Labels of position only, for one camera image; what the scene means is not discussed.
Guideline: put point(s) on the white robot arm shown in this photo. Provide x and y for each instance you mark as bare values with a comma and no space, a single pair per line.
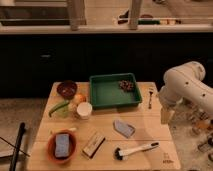
184,82

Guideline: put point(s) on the orange round fruit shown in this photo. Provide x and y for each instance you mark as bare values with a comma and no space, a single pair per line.
79,98

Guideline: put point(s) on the wooden block eraser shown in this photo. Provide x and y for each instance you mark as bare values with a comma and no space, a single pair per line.
93,144

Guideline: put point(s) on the black tripod leg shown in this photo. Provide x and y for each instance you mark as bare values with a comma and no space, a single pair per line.
16,147

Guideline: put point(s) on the white cup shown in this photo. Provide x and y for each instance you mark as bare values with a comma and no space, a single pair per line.
84,110

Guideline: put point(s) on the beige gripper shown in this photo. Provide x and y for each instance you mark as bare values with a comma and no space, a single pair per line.
166,114

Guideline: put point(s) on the dark brown bowl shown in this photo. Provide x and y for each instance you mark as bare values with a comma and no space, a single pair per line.
67,89

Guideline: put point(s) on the blue sponge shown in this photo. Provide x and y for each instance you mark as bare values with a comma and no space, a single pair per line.
62,145

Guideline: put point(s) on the green vegetable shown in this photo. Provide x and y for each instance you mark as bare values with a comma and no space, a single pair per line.
58,106

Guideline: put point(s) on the grey blue towel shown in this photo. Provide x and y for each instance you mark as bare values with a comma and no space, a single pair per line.
123,128

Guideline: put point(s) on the white handled brush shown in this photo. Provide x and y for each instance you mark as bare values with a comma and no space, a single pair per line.
120,154

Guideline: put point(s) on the small dark fork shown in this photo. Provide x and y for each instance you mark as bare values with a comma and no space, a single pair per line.
150,98

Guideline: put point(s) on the green plastic tray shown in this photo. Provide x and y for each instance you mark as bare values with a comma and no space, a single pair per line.
106,93

